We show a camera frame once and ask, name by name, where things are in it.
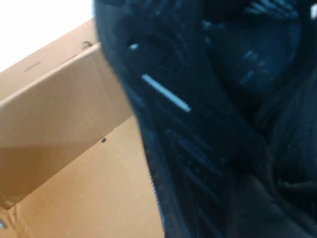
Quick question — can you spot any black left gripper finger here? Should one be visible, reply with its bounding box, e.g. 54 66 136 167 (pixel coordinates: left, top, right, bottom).
222 178 276 238

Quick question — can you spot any black mesh sneaker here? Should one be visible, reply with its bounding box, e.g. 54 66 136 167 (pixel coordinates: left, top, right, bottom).
91 0 317 238

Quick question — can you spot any brown cardboard shoe box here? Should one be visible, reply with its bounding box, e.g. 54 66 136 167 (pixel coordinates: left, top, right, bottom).
0 18 164 238

